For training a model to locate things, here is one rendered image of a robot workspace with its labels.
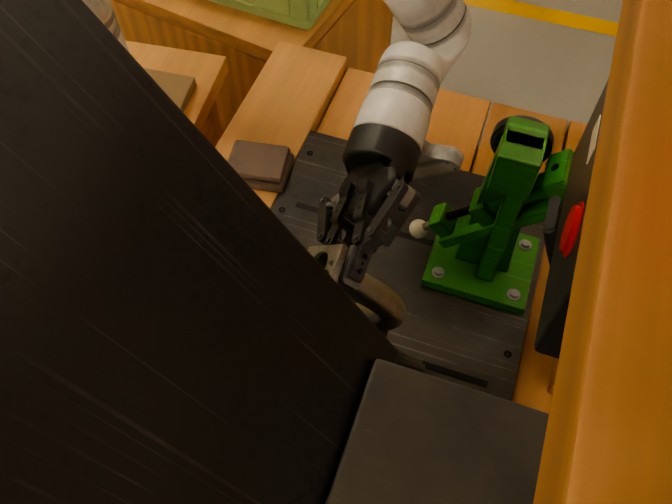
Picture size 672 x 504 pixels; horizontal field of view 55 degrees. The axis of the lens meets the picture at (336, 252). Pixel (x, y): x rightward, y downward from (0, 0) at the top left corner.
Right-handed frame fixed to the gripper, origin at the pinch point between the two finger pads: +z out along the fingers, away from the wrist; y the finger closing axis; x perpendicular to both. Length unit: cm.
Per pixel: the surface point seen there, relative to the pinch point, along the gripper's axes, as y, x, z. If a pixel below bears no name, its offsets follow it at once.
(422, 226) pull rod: -17.2, 22.7, -17.3
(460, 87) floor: -115, 104, -125
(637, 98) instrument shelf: 36.7, -14.7, 0.2
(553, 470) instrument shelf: 37.9, -16.6, 14.9
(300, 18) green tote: -65, 13, -67
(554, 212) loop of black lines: 15.8, 8.6, -8.9
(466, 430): 16.1, 4.3, 11.7
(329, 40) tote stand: -69, 23, -70
